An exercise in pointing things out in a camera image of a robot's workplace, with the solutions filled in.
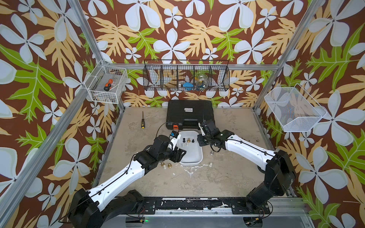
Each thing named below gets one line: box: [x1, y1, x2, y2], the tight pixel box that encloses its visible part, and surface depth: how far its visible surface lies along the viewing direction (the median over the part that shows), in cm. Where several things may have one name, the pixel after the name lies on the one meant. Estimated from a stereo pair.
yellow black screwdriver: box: [141, 111, 145, 129], surface depth 110 cm
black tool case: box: [165, 99, 216, 131], surface depth 111 cm
